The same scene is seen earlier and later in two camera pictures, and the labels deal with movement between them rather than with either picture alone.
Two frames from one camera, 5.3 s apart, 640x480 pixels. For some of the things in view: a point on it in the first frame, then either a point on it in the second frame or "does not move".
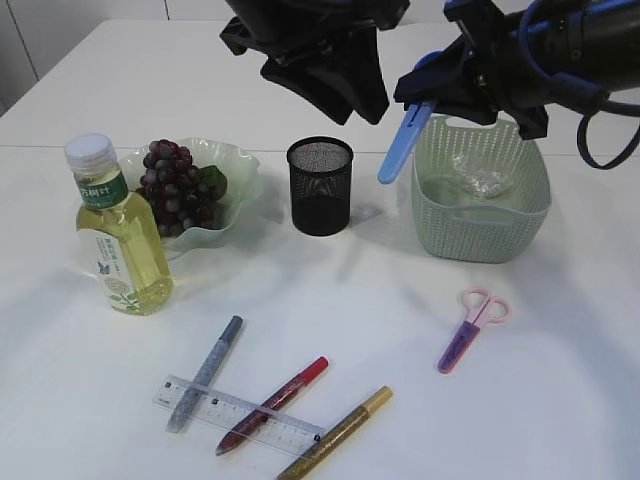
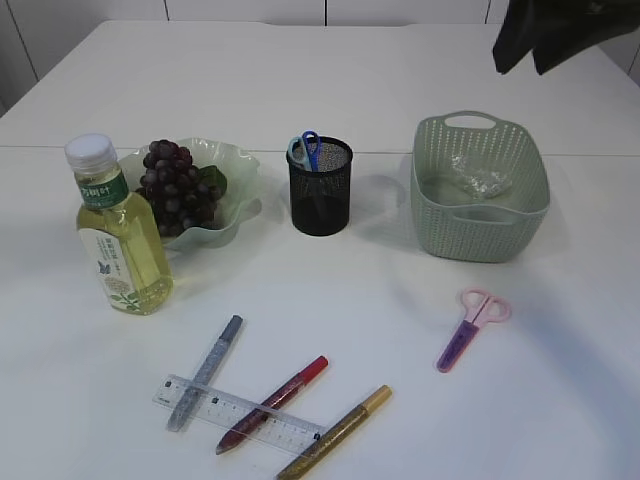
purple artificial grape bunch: x=182 y=195 does not move
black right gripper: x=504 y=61 to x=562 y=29
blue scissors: x=415 y=118 to x=306 y=150
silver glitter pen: x=203 y=375 does not move
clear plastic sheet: x=481 y=182 does not move
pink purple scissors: x=482 y=309 does not move
